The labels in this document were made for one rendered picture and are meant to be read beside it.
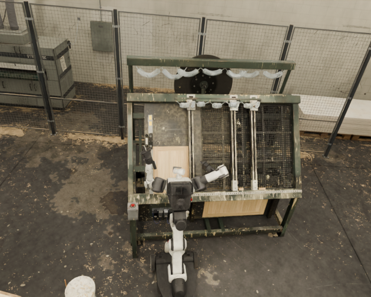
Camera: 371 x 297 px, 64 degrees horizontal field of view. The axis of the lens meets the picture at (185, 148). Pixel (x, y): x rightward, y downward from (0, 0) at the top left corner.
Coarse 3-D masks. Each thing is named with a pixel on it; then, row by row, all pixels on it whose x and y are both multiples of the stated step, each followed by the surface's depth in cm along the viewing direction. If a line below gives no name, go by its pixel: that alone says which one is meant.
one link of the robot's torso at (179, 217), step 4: (176, 212) 307; (180, 212) 308; (184, 212) 308; (176, 216) 305; (180, 216) 305; (184, 216) 306; (176, 220) 304; (180, 220) 300; (184, 220) 304; (176, 224) 299; (180, 224) 300; (184, 224) 300; (176, 228) 300; (180, 228) 301; (184, 228) 301
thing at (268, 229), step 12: (216, 180) 442; (288, 180) 411; (144, 192) 377; (144, 204) 390; (192, 204) 393; (276, 204) 424; (144, 216) 403; (192, 216) 406; (228, 216) 425; (276, 216) 446; (288, 216) 405; (240, 228) 414; (252, 228) 415; (264, 228) 417; (276, 228) 419
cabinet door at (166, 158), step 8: (160, 152) 360; (168, 152) 361; (176, 152) 362; (184, 152) 364; (160, 160) 359; (168, 160) 361; (176, 160) 362; (184, 160) 363; (160, 168) 359; (168, 168) 360; (176, 168) 362; (184, 168) 363; (160, 176) 358; (168, 176) 360; (184, 176) 362
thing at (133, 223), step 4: (132, 220) 342; (132, 224) 345; (132, 228) 349; (136, 228) 354; (132, 232) 354; (136, 232) 355; (132, 236) 358; (136, 236) 359; (132, 240) 362; (136, 240) 363; (132, 244) 366; (136, 244) 367; (132, 248) 371; (136, 248) 372; (132, 252) 376; (136, 252) 377; (132, 256) 381; (136, 256) 382
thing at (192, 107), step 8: (192, 104) 347; (192, 112) 362; (192, 120) 361; (192, 128) 361; (192, 136) 361; (192, 144) 360; (192, 152) 360; (192, 160) 361; (192, 168) 362; (192, 176) 362
